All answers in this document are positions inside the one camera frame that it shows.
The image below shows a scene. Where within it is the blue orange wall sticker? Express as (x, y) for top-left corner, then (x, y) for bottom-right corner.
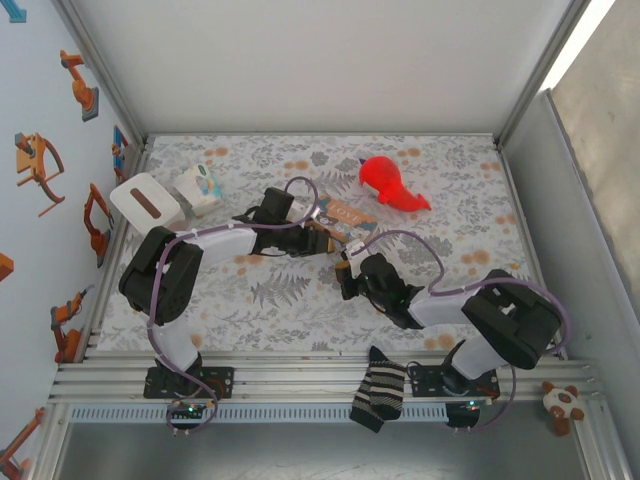
(110, 125), (130, 181)

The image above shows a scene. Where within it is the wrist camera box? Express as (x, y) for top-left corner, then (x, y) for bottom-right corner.
(259, 187), (309, 221)
(342, 239), (399, 281)

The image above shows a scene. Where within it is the aluminium frame rail bundle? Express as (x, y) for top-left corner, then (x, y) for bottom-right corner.
(48, 349), (604, 405)

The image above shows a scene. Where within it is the thin aluminium rail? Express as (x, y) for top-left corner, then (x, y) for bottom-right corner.
(144, 131), (501, 141)

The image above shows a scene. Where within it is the orange claw sticker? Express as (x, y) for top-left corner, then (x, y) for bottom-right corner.
(13, 132), (67, 217)

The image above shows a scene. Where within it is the grey slotted cable duct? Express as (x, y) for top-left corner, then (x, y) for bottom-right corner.
(67, 403), (449, 424)

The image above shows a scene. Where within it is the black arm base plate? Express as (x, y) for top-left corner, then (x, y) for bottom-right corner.
(407, 363), (501, 400)
(143, 366), (236, 400)

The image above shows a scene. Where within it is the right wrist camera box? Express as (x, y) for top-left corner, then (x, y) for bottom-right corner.
(342, 239), (399, 281)

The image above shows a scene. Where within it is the white tissue box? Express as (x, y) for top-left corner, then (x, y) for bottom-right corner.
(109, 172), (184, 236)

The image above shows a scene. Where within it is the red plush toy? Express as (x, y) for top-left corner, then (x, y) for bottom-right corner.
(358, 155), (432, 214)

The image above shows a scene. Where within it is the floral tablecloth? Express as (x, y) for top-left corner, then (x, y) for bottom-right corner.
(97, 133), (556, 354)

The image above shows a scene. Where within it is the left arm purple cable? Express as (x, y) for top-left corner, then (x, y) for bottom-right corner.
(148, 176), (321, 437)

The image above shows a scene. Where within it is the aluminium frame post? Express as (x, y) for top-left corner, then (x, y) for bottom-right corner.
(49, 0), (149, 146)
(493, 0), (595, 147)

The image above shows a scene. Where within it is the red black power wire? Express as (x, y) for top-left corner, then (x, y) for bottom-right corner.
(197, 375), (225, 409)

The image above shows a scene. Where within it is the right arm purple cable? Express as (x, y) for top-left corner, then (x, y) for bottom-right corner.
(349, 228), (573, 435)

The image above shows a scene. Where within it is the white tissue pack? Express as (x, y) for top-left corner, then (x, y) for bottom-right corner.
(172, 164), (225, 217)

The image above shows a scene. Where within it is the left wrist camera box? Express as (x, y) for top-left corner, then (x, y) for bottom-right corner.
(259, 187), (309, 221)

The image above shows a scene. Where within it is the brown white plush bear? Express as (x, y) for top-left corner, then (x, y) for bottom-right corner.
(541, 380), (586, 437)

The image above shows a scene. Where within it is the black white striped sock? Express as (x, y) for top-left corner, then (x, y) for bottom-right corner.
(348, 345), (407, 434)

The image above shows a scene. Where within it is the LOVE bear print tin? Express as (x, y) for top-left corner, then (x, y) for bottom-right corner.
(310, 193), (380, 247)

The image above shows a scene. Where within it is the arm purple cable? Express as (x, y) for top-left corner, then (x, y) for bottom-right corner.
(148, 176), (321, 437)
(349, 228), (573, 435)

